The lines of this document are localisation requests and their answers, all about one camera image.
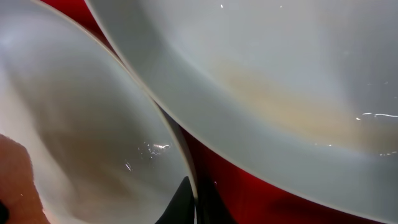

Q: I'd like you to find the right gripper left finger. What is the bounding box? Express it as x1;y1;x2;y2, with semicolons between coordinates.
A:
155;176;195;224

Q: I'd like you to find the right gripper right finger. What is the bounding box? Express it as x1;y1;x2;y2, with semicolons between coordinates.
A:
197;179;237;224

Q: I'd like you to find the white plate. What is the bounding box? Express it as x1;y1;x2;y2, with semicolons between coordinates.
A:
1;1;197;223
87;0;397;223

